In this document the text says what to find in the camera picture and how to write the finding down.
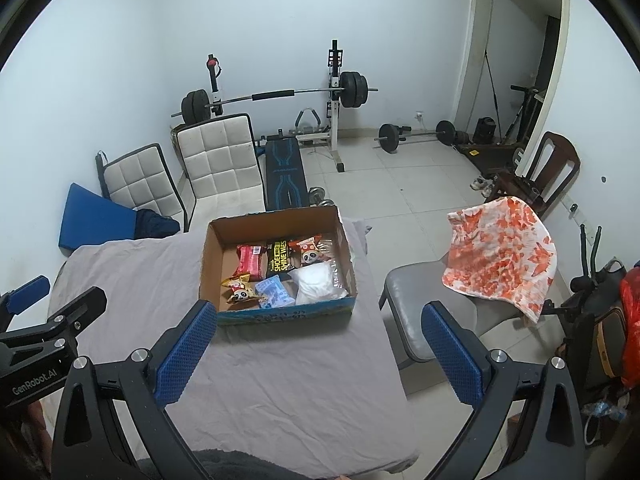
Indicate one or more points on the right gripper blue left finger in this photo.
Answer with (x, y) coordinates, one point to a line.
(89, 442)

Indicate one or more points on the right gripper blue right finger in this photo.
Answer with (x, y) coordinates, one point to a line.
(548, 442)

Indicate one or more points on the brown cardboard box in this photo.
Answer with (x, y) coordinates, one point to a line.
(219, 261)

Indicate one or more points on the grey bed sheet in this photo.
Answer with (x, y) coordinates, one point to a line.
(320, 396)

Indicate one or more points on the black bag with clutter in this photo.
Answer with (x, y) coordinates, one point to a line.
(595, 334)

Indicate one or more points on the red snack bag with barcode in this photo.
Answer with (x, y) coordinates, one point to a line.
(250, 262)

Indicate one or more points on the blue cushion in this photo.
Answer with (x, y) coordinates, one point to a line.
(90, 219)

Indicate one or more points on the yellow snack bag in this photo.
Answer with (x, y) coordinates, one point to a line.
(239, 289)

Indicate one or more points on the white quilted chair far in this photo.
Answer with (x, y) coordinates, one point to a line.
(220, 161)

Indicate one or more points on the red panda snack bag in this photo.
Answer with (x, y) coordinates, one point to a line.
(308, 250)

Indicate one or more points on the red white patterned cloth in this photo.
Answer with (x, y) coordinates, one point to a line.
(501, 250)

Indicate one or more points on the white soft pack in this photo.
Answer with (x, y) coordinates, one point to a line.
(318, 282)

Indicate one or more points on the blue packet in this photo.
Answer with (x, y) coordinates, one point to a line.
(272, 294)

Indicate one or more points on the racked barbell with black plates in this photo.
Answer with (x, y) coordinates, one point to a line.
(352, 91)

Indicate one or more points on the black shoe shine wipes pack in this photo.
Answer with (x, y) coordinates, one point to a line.
(279, 260)

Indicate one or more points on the chrome dumbbell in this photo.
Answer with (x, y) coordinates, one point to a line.
(317, 197)

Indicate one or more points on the white barbell rack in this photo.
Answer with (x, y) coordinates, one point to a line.
(325, 134)

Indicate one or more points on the white quilted chair near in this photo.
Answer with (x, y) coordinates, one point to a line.
(141, 180)

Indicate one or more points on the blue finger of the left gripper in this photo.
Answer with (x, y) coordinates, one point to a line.
(66, 323)
(18, 300)

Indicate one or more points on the dark wooden chair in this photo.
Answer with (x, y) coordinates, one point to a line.
(553, 169)

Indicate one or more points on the white quilted chair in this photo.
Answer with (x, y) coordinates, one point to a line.
(220, 161)
(141, 180)

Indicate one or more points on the black blue weight bench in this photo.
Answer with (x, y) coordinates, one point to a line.
(285, 178)

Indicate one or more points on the dark blue clothing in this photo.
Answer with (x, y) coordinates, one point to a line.
(150, 224)

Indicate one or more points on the floor barbell with black plates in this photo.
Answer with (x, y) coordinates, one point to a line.
(391, 136)

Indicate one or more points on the white sneakers pair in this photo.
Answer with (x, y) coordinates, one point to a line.
(483, 185)

